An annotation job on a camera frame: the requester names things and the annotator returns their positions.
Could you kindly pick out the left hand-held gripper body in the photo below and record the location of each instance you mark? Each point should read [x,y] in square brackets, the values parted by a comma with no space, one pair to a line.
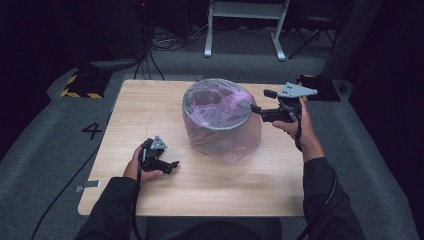
[151,160]

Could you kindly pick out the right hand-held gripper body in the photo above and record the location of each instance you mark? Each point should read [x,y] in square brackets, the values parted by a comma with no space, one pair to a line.
[286,113]

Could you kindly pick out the pink plastic bag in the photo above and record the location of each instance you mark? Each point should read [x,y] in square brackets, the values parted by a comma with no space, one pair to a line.
[226,143]

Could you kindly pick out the green plastic bin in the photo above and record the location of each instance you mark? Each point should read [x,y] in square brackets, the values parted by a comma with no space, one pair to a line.
[215,127]

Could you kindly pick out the person's left hand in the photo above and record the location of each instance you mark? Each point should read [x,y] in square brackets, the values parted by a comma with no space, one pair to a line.
[133,170]

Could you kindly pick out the person's right hand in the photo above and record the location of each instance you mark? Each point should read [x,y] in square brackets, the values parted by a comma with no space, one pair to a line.
[305,131]

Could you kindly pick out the black yellow striped block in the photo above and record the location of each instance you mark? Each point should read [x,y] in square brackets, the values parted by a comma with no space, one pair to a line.
[325,90]
[86,85]

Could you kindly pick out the grey tape strip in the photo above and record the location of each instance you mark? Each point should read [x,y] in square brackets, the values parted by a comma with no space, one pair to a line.
[90,184]

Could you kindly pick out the black tripod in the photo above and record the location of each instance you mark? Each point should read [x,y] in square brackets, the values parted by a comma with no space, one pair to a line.
[313,35]

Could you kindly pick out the person's dark lap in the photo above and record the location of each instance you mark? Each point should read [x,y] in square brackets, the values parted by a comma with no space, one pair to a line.
[216,231]

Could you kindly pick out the grey column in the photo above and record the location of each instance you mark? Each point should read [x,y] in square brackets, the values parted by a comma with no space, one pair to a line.
[346,40]

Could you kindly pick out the grey stand base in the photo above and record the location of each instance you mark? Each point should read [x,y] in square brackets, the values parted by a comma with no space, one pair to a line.
[113,63]

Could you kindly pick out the white metal stand frame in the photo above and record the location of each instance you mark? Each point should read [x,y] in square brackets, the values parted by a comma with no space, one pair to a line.
[245,10]

